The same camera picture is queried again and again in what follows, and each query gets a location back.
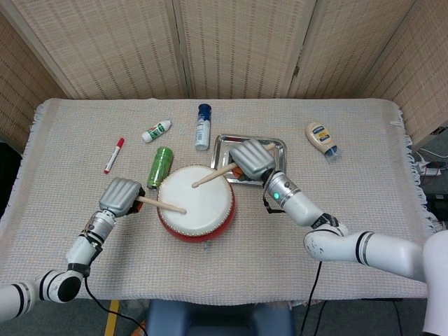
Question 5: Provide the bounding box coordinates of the white green glue bottle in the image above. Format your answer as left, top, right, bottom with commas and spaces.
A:
141, 120, 172, 144

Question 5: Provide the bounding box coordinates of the white power strip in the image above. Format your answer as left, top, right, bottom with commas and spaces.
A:
418, 164, 442, 178

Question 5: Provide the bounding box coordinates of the red and white drum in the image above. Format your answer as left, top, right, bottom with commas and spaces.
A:
156, 164, 238, 251

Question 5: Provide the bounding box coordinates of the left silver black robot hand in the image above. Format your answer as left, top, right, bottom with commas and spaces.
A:
98, 177, 146, 217

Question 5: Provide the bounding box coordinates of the woven folding screen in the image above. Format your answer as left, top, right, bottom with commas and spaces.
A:
0, 0, 448, 148

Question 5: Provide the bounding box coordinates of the white bottle with blue cap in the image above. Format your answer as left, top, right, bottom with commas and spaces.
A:
194, 103, 212, 152

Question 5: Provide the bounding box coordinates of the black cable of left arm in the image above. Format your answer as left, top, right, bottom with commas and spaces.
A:
82, 272, 148, 336

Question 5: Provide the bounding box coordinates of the cream mayonnaise squeeze bottle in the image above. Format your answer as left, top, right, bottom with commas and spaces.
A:
304, 121, 340, 160

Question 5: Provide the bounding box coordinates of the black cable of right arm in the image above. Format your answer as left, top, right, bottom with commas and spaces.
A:
304, 260, 323, 336

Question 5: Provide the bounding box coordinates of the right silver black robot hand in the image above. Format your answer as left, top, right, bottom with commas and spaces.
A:
227, 139, 276, 183

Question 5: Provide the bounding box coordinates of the red whiteboard marker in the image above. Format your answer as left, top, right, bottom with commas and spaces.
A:
102, 137, 125, 175

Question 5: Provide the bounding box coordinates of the green drink can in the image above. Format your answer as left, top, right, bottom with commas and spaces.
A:
146, 146, 174, 191

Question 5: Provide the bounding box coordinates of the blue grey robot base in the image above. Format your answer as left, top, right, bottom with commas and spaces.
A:
145, 299, 295, 336

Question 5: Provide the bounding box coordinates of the rectangular stainless steel tray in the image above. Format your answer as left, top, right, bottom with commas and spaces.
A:
209, 134, 288, 188

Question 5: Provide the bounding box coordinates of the beige waffle tablecloth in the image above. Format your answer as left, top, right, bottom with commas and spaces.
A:
0, 97, 438, 305

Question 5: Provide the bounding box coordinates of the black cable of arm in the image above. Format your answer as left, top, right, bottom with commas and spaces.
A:
304, 260, 323, 336
82, 272, 148, 336

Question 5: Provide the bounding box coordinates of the wooden drumstick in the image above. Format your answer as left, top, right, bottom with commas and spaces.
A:
136, 196, 188, 214
191, 142, 277, 189

